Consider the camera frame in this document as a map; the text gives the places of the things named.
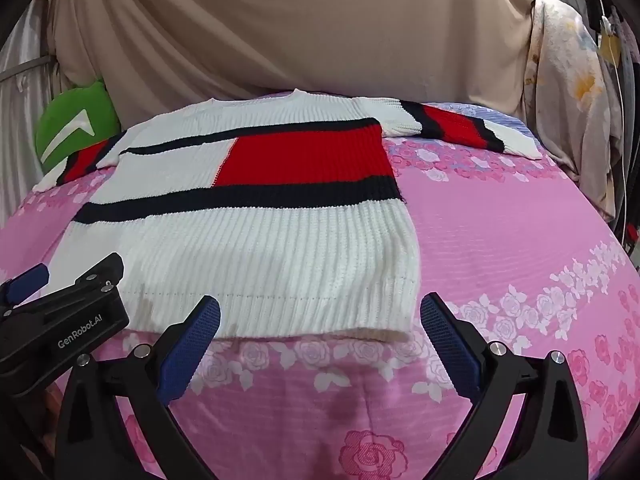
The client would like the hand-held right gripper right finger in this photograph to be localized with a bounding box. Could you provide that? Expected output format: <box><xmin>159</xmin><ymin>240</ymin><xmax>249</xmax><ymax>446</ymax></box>
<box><xmin>420</xmin><ymin>293</ymin><xmax>590</xmax><ymax>480</ymax></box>

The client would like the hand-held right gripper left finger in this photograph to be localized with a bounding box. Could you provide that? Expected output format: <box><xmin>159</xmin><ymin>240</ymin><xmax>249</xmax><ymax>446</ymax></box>
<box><xmin>54</xmin><ymin>295</ymin><xmax>223</xmax><ymax>480</ymax></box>

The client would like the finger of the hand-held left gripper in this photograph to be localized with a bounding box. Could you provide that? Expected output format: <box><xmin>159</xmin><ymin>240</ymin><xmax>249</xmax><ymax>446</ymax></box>
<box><xmin>0</xmin><ymin>262</ymin><xmax>51</xmax><ymax>307</ymax></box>
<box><xmin>47</xmin><ymin>252</ymin><xmax>125</xmax><ymax>307</ymax></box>

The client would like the white red navy knit sweater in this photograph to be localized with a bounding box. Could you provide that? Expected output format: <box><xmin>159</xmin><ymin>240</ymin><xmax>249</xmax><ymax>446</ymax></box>
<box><xmin>35</xmin><ymin>89</ymin><xmax>543</xmax><ymax>346</ymax></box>

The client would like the pink floral blanket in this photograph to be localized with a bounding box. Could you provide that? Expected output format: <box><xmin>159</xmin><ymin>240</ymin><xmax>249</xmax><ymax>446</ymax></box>
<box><xmin>0</xmin><ymin>92</ymin><xmax>640</xmax><ymax>480</ymax></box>

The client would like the white curtain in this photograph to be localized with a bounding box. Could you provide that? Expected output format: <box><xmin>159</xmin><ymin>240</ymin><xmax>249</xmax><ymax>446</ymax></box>
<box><xmin>0</xmin><ymin>0</ymin><xmax>61</xmax><ymax>211</ymax></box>

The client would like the green cushion with white mark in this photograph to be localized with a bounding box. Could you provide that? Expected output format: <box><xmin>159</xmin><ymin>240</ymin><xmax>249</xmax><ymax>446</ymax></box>
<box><xmin>34</xmin><ymin>77</ymin><xmax>123</xmax><ymax>173</ymax></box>

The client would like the pale floral cloth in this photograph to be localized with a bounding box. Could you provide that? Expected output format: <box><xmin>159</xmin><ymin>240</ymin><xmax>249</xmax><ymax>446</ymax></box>
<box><xmin>522</xmin><ymin>0</ymin><xmax>626</xmax><ymax>223</ymax></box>

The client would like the beige cloth backdrop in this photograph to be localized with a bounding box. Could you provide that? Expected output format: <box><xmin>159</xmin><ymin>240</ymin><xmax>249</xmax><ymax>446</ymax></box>
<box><xmin>50</xmin><ymin>0</ymin><xmax>541</xmax><ymax>128</ymax></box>

